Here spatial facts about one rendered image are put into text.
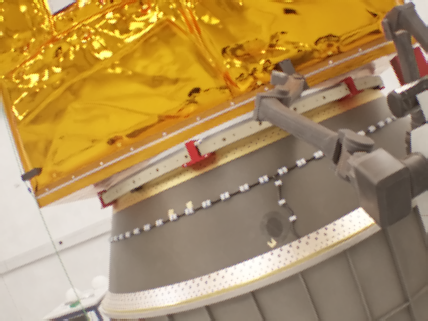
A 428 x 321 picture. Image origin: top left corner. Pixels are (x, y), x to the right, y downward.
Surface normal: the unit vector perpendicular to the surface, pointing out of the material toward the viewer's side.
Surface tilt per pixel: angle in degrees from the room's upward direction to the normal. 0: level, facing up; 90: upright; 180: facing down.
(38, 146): 90
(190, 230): 62
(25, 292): 90
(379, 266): 90
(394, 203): 120
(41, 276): 90
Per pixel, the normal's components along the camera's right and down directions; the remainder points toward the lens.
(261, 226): -0.30, -0.43
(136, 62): -0.14, -0.04
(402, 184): 0.24, 0.39
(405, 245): 0.25, -0.17
